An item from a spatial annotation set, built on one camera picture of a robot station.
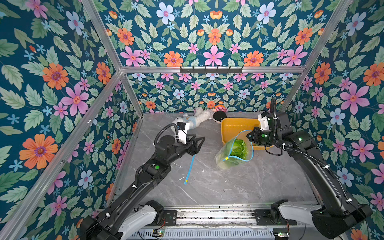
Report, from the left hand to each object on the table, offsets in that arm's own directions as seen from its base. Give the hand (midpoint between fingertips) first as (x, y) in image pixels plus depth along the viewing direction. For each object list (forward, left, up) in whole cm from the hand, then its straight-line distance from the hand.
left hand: (202, 135), depth 67 cm
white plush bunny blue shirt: (+34, -1, -22) cm, 40 cm away
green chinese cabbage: (-10, -13, -2) cm, 16 cm away
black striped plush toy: (+36, -14, -26) cm, 46 cm away
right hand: (+1, -23, -1) cm, 23 cm away
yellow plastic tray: (+29, -25, -32) cm, 50 cm away
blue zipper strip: (-2, +8, -32) cm, 33 cm away
